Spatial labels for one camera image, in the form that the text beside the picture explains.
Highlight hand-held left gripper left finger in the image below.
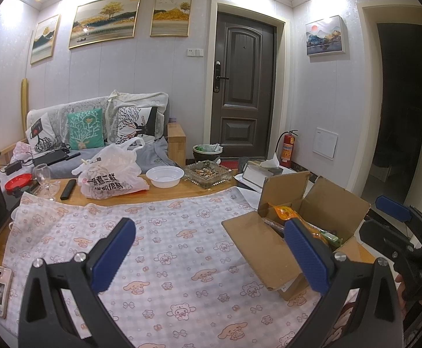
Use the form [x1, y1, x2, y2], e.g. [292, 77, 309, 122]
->
[18, 217, 137, 348]

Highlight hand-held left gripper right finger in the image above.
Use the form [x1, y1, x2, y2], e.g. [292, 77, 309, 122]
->
[284, 218, 403, 348]

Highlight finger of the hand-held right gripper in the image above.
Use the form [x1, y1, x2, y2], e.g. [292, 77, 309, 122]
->
[375, 195, 422, 236]
[359, 219, 414, 262]

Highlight green snack packet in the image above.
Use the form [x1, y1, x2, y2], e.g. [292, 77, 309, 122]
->
[318, 230, 344, 247]

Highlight orange packet of yellow strips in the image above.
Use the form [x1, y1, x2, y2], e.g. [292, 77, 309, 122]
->
[272, 204, 333, 242]

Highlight brown cardboard box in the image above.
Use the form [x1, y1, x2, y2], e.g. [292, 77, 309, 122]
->
[221, 170, 387, 301]

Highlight cartoon printed tablecloth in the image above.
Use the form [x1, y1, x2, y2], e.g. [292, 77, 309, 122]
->
[2, 185, 360, 348]

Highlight white printed plastic bag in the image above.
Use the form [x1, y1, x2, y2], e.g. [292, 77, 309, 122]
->
[71, 138, 150, 200]

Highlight black remote control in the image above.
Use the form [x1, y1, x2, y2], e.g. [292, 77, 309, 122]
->
[60, 179, 77, 201]

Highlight white plastic bowl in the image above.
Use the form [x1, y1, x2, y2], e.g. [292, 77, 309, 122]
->
[146, 166, 185, 188]

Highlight white papers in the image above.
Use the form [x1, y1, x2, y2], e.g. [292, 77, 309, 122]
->
[233, 174, 264, 193]

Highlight white tissue box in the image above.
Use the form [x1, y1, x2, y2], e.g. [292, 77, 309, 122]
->
[242, 152, 284, 189]

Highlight grey garment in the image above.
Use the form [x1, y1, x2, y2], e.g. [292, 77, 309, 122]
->
[138, 138, 179, 175]

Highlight wine glass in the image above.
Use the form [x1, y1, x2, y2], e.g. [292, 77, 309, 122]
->
[32, 164, 57, 201]

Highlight red fire extinguisher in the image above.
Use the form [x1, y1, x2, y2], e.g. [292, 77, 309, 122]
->
[275, 130, 299, 169]

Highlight black tea tray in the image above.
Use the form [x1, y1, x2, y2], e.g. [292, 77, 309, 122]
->
[1, 185, 34, 214]

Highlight black laptop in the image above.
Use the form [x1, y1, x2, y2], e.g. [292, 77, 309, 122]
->
[32, 151, 68, 167]

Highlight red doormat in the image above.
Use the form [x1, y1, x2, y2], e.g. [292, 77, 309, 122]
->
[220, 157, 249, 171]

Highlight glass ashtray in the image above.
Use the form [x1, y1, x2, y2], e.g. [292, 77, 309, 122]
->
[184, 160, 233, 189]

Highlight phone in clear case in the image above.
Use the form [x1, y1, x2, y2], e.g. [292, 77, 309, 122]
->
[0, 265, 14, 319]

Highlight green coral print cushion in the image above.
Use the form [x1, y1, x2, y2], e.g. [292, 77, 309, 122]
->
[67, 109, 104, 151]

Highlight white cushion with tree print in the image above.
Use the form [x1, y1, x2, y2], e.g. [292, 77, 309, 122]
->
[115, 106, 159, 144]

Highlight pink plastic bag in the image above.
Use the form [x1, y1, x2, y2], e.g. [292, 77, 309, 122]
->
[12, 142, 34, 162]

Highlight green trash bin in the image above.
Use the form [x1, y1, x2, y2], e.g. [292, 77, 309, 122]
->
[193, 144, 223, 164]

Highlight white cushion with red print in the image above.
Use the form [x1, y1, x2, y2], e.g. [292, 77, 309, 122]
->
[25, 112, 55, 155]

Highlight grey sofa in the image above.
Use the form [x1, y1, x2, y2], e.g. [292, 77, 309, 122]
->
[1, 92, 170, 185]

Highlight white tote bag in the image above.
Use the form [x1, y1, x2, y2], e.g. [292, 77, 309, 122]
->
[106, 90, 170, 144]

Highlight yellow rolled mat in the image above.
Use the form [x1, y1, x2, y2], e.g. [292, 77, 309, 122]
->
[20, 78, 29, 142]

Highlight mountain sunset canvas painting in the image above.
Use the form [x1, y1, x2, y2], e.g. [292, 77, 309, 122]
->
[305, 16, 346, 57]

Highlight dark grey door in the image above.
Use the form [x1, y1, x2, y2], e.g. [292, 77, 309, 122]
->
[211, 12, 282, 160]

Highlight wide golden tree painting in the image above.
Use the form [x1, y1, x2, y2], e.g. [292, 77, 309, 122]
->
[68, 0, 142, 49]

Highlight square golden tree painting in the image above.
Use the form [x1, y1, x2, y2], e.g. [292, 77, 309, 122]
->
[150, 0, 193, 37]

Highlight white wall panel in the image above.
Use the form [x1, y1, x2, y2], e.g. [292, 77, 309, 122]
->
[311, 127, 339, 160]

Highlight black door lock handle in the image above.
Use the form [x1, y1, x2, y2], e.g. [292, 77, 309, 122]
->
[214, 61, 229, 93]

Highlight small mountain painting gold frame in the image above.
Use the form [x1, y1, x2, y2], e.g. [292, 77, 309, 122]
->
[30, 14, 61, 65]

